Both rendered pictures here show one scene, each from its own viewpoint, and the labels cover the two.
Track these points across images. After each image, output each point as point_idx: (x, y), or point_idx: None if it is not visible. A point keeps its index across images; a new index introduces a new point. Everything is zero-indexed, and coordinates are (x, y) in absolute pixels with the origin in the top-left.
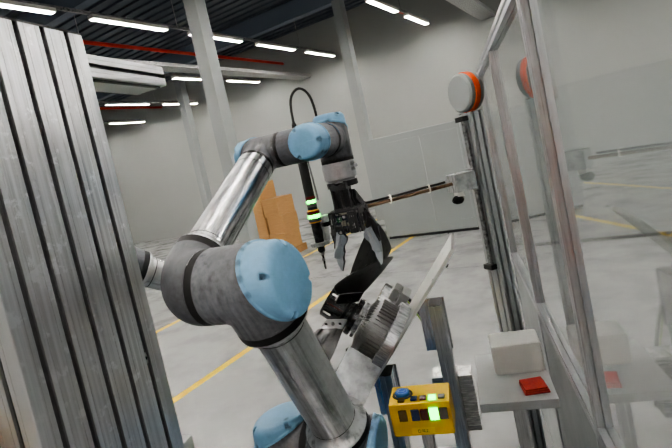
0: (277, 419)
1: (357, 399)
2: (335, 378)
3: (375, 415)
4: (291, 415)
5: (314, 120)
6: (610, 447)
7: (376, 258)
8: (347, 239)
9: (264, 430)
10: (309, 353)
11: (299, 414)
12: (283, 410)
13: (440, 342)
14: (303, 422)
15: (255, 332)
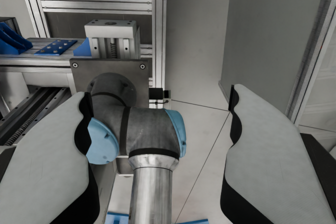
0: (95, 155)
1: (170, 158)
2: (171, 222)
3: (182, 147)
4: (107, 154)
5: None
6: None
7: (228, 107)
8: (92, 182)
9: (91, 163)
10: None
11: (115, 155)
12: (92, 144)
13: None
14: (119, 151)
15: None
